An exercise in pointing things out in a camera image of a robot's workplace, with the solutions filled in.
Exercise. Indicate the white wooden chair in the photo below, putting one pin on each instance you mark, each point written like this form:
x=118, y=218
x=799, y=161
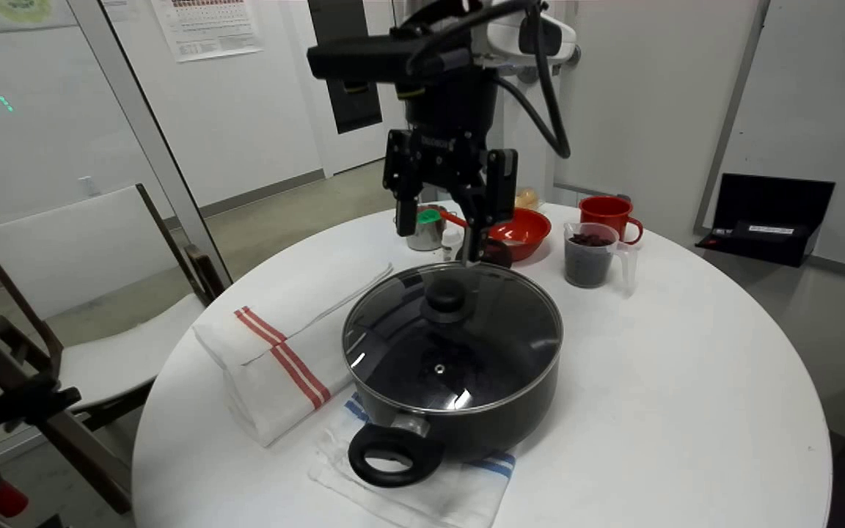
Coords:
x=85, y=257

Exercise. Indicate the clear measuring cup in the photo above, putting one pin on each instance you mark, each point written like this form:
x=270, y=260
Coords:
x=588, y=260

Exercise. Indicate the red mug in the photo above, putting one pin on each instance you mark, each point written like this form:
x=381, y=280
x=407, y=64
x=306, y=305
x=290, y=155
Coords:
x=606, y=213

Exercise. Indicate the open black case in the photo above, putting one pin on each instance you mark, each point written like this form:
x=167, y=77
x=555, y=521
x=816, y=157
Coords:
x=767, y=220

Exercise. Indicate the white towel with red stripes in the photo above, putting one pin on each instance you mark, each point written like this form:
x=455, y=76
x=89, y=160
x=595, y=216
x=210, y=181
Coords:
x=283, y=352

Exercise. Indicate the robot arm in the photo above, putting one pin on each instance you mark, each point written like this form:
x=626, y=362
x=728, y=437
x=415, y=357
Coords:
x=510, y=33

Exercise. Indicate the wall calendar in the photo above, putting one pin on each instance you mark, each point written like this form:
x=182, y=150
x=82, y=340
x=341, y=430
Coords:
x=206, y=26

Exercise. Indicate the red spoon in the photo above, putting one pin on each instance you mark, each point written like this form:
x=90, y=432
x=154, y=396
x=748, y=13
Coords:
x=453, y=218

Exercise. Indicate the metal cup with green lid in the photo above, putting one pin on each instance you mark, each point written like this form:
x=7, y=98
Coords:
x=426, y=229

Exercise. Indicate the white towel with blue stripes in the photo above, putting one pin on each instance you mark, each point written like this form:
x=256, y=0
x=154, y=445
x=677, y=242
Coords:
x=452, y=495

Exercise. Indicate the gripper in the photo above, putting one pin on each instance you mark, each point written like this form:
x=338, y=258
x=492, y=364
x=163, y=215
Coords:
x=452, y=110

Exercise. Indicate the red bowl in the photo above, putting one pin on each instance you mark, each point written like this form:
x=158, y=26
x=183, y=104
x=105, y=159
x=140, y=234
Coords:
x=525, y=231

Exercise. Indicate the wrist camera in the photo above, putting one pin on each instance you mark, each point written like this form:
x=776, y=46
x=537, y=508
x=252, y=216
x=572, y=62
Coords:
x=364, y=57

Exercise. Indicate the wall poster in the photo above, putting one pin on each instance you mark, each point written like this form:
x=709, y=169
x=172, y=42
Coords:
x=4, y=13

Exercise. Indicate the glass pot lid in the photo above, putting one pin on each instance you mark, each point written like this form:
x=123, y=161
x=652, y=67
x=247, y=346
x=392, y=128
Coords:
x=466, y=352

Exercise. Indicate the wall socket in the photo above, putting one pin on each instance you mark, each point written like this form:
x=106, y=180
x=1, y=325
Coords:
x=89, y=185

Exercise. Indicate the black cooking pot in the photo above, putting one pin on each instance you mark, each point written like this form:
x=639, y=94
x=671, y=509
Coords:
x=459, y=425

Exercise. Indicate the small white bottle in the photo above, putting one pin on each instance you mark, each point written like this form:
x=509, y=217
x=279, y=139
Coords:
x=452, y=246

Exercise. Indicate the black wall panel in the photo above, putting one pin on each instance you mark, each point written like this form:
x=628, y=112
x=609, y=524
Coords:
x=345, y=95

